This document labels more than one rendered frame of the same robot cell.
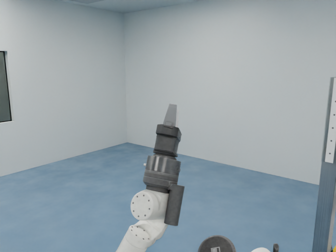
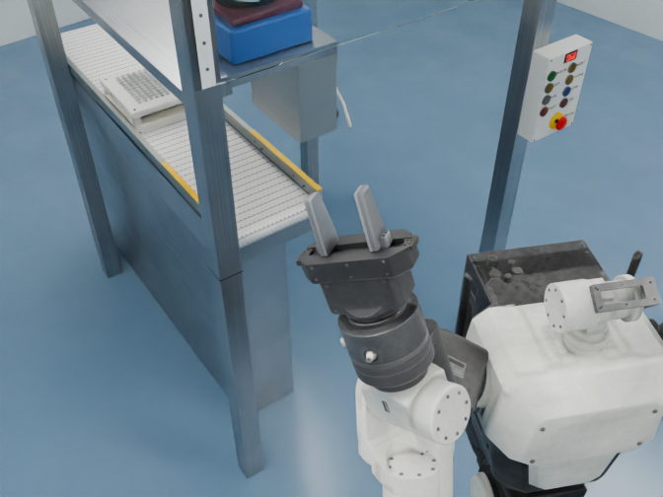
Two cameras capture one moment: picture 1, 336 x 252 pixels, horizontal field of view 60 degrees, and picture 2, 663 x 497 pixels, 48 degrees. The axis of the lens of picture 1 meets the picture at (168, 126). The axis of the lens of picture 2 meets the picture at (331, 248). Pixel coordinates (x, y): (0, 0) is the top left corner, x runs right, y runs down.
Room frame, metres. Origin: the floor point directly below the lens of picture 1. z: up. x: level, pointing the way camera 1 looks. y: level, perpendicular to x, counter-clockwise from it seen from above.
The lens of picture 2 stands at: (0.67, 0.54, 2.07)
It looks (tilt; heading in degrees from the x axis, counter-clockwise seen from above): 42 degrees down; 280
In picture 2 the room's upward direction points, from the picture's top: straight up
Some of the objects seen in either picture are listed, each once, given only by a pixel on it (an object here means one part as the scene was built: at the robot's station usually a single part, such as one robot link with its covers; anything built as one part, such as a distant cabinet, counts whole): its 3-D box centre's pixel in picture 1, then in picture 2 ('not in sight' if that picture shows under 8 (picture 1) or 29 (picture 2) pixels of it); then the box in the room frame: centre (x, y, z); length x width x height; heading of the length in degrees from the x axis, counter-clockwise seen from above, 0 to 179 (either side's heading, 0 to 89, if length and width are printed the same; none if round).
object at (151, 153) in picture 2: not in sight; (116, 115); (1.64, -1.20, 0.91); 1.32 x 0.02 x 0.03; 136
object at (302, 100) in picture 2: not in sight; (292, 80); (1.05, -0.99, 1.20); 0.22 x 0.11 x 0.20; 136
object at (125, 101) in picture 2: not in sight; (154, 86); (1.56, -1.31, 0.95); 0.25 x 0.24 x 0.02; 45
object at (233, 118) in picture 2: not in sight; (198, 89); (1.45, -1.39, 0.91); 1.32 x 0.02 x 0.03; 136
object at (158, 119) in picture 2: not in sight; (156, 101); (1.56, -1.31, 0.91); 0.24 x 0.24 x 0.02; 45
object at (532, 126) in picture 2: not in sight; (553, 89); (0.40, -1.37, 1.03); 0.17 x 0.06 x 0.26; 46
